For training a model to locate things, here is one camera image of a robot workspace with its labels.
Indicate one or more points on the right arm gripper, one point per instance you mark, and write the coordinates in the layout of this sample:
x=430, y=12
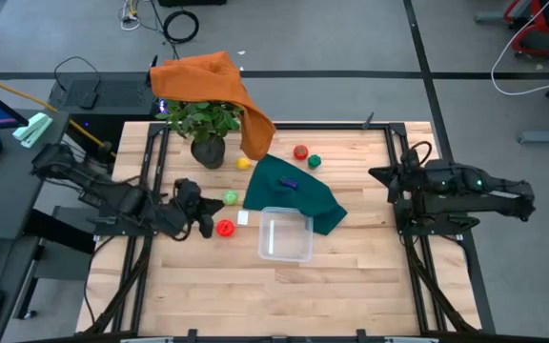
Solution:
x=412, y=183

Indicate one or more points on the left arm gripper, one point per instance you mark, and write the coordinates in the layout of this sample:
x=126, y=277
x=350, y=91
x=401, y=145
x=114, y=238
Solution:
x=189, y=209

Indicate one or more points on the red round toy fruit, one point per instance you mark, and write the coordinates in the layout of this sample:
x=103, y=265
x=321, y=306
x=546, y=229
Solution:
x=225, y=227

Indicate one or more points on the light green toy vegetable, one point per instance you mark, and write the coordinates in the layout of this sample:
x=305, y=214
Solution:
x=230, y=197

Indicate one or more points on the dark green toy pepper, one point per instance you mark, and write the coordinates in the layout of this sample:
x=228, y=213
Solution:
x=314, y=161

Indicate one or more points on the red toy tomato green stem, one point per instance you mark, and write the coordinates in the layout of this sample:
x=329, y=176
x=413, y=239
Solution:
x=300, y=152

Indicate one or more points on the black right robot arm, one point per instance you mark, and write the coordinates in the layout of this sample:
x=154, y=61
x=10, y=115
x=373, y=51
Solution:
x=484, y=188

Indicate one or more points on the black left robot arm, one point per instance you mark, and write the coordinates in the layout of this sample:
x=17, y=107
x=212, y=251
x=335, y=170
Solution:
x=112, y=193

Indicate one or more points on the clear plastic tupperware container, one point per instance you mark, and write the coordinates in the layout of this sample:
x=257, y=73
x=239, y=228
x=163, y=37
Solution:
x=298, y=238

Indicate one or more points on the small white card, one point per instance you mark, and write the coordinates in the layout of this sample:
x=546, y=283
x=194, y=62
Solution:
x=242, y=217

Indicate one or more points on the yellow toy lemon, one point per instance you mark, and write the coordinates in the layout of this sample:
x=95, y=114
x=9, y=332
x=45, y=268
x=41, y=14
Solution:
x=243, y=163

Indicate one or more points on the green plant in black pot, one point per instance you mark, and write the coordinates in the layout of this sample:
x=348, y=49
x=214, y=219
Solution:
x=208, y=152

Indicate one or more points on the small blue object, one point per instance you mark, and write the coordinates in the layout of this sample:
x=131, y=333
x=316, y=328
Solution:
x=289, y=183

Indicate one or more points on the dark green cloth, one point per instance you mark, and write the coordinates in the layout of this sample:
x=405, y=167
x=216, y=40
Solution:
x=303, y=195

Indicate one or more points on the orange cloth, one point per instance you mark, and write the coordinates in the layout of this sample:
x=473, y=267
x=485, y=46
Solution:
x=198, y=78

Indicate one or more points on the black computer case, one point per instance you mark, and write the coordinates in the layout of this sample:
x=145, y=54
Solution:
x=112, y=93

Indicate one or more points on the small black flat device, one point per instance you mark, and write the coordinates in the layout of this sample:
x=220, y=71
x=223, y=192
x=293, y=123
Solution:
x=88, y=100

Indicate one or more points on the mint green stapler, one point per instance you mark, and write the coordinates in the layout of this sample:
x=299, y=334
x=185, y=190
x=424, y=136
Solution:
x=31, y=129

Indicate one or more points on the black desk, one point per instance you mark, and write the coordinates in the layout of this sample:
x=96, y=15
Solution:
x=12, y=190

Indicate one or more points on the red and black chair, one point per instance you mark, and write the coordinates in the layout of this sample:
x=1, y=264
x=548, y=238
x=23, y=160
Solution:
x=546, y=24

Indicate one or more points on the black aluminium table frame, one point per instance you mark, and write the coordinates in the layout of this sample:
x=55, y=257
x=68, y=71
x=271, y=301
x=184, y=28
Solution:
x=331, y=126

